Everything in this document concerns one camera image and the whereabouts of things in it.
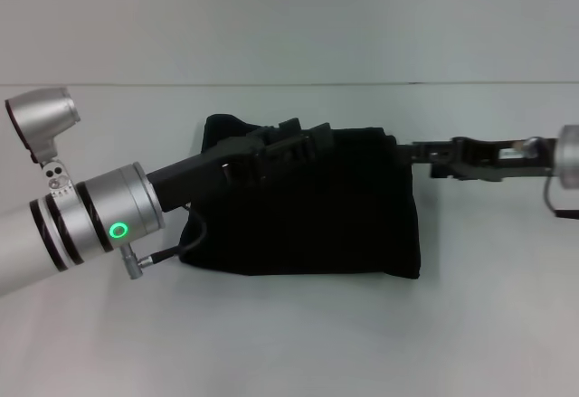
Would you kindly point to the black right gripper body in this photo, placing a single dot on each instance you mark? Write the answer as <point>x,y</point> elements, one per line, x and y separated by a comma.
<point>497,157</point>

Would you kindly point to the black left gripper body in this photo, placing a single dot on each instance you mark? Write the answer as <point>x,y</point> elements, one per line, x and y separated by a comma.
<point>203,168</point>

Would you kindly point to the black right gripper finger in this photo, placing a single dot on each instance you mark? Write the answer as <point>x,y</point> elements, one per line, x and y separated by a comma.
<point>425,150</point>
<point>443,172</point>

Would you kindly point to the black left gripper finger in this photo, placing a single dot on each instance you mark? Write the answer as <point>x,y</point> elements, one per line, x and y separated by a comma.
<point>282,131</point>
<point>312,144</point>

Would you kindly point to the black t-shirt with FREE print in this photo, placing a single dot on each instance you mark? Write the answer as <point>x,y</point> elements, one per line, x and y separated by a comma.
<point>316,225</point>

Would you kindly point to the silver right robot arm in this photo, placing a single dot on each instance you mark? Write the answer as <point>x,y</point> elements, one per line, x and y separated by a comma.
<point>569,155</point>

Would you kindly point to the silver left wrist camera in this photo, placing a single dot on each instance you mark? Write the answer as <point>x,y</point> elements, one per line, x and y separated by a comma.
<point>43,121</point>

